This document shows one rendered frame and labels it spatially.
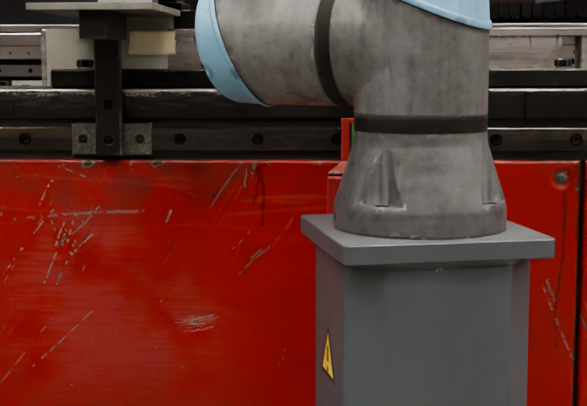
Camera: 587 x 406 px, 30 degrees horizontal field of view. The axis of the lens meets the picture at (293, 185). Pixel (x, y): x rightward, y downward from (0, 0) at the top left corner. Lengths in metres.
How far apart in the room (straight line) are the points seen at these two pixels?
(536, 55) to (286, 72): 0.91
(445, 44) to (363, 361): 0.27
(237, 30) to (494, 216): 0.28
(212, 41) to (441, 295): 0.31
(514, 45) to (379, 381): 1.00
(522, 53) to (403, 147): 0.93
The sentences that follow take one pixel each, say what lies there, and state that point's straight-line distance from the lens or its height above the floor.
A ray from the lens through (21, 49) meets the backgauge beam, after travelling 2.14.
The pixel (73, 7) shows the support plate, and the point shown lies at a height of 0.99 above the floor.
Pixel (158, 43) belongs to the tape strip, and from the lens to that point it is 1.82.
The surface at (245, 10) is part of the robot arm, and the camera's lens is 0.98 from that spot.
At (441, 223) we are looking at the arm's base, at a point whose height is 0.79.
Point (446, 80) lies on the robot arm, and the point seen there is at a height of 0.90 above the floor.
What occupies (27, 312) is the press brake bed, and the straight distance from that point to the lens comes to 1.79.
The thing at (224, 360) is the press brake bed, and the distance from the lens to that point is 1.75.
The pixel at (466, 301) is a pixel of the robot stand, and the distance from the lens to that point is 0.91.
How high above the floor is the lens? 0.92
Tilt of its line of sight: 7 degrees down
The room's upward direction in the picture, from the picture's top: straight up
